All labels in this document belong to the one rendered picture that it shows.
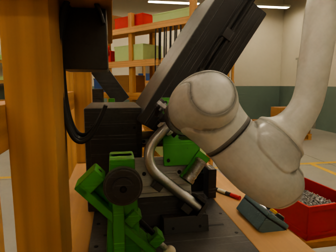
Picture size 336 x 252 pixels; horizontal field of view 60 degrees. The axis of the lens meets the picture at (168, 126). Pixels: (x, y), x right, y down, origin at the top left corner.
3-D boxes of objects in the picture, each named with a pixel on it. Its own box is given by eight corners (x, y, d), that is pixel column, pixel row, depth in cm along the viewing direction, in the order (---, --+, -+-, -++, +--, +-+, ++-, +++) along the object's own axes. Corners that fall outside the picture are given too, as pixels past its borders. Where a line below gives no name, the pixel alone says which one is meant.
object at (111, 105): (136, 179, 127) (135, 101, 122) (144, 208, 98) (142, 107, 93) (93, 182, 124) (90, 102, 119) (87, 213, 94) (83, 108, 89)
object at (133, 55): (190, 190, 365) (192, -12, 331) (83, 159, 512) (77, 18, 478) (213, 179, 406) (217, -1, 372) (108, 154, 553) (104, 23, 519)
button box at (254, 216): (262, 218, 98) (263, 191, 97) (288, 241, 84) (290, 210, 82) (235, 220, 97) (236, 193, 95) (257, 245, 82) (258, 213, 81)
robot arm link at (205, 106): (153, 110, 57) (199, 157, 58) (166, 91, 42) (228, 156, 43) (190, 74, 60) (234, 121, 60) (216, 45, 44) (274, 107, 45)
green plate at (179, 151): (194, 164, 97) (190, 102, 100) (201, 164, 89) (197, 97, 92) (160, 166, 95) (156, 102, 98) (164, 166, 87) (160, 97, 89)
